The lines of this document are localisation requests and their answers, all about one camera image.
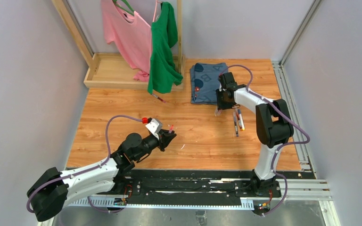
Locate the purple pen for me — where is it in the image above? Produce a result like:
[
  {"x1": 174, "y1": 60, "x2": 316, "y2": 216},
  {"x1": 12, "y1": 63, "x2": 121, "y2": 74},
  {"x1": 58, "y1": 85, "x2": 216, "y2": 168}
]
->
[
  {"x1": 168, "y1": 125, "x2": 173, "y2": 134},
  {"x1": 233, "y1": 112, "x2": 239, "y2": 137}
]

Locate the clear pen cap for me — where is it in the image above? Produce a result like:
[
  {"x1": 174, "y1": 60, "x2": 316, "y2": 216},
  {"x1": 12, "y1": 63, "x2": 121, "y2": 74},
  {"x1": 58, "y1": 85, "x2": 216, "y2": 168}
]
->
[{"x1": 214, "y1": 109, "x2": 222, "y2": 117}]

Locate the white pen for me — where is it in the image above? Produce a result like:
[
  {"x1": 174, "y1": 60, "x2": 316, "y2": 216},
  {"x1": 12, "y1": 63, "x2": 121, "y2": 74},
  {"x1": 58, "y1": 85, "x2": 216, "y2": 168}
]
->
[{"x1": 237, "y1": 109, "x2": 245, "y2": 131}]

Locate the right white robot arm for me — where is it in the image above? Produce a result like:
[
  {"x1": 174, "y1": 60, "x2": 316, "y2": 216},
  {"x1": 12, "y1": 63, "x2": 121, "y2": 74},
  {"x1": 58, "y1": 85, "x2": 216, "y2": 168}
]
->
[{"x1": 215, "y1": 73, "x2": 294, "y2": 193}]

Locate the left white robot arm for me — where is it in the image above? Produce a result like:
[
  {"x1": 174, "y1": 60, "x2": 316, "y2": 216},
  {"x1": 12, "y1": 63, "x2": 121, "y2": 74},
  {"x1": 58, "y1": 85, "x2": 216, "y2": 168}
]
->
[{"x1": 26, "y1": 129, "x2": 177, "y2": 222}]

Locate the folded blue t-shirt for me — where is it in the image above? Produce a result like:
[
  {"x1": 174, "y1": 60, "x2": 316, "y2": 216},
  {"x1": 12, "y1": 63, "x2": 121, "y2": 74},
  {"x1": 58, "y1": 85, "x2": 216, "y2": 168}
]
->
[{"x1": 189, "y1": 63, "x2": 228, "y2": 105}]

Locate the green t-shirt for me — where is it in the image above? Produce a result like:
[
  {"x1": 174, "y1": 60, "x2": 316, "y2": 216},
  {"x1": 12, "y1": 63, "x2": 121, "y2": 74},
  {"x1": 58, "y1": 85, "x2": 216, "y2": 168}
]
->
[{"x1": 147, "y1": 2, "x2": 183, "y2": 94}]

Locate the wooden clothes rack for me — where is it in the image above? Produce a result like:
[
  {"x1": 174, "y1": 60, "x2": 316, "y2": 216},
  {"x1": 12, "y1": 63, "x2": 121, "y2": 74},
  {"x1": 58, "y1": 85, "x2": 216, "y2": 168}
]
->
[{"x1": 53, "y1": 0, "x2": 185, "y2": 91}]

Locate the pink t-shirt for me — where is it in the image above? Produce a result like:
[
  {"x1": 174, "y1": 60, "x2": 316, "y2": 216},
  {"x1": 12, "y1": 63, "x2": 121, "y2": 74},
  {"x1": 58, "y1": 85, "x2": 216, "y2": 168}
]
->
[{"x1": 100, "y1": 0, "x2": 152, "y2": 82}]

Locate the green clothes hanger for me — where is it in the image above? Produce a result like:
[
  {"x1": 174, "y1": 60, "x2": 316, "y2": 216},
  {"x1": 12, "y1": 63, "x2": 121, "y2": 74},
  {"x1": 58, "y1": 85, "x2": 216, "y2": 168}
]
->
[{"x1": 112, "y1": 0, "x2": 134, "y2": 16}]

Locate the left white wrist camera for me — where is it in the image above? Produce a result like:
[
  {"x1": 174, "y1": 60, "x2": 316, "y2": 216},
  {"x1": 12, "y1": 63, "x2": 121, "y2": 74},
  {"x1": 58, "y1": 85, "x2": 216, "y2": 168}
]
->
[{"x1": 145, "y1": 118, "x2": 163, "y2": 140}]

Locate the aluminium frame rail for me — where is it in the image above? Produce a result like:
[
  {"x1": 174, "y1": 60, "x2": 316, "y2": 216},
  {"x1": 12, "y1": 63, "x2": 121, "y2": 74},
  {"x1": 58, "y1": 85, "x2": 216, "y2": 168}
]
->
[{"x1": 69, "y1": 178, "x2": 341, "y2": 226}]

